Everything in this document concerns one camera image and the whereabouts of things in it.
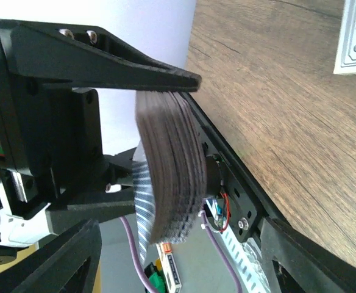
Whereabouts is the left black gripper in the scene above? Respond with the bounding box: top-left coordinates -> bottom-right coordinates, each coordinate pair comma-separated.
0,20 -> 202,235

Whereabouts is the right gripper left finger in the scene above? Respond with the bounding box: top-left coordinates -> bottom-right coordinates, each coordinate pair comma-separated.
0,220 -> 101,292

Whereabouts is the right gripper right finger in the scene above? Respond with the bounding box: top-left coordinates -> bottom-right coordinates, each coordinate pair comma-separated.
260,217 -> 356,292

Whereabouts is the blue card deck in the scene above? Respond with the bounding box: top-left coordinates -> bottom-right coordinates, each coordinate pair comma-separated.
132,91 -> 207,262

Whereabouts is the white battery pack box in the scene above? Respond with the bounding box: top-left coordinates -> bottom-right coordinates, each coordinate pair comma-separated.
156,242 -> 182,293

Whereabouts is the white card box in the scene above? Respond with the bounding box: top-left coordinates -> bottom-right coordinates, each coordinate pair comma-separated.
333,0 -> 356,75

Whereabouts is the light blue slotted cable duct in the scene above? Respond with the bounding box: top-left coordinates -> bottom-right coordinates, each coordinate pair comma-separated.
221,227 -> 271,293

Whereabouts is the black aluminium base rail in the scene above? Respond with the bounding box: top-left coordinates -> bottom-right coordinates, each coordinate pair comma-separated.
181,93 -> 278,244

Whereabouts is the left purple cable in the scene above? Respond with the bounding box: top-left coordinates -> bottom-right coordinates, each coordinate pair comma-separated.
118,207 -> 246,293

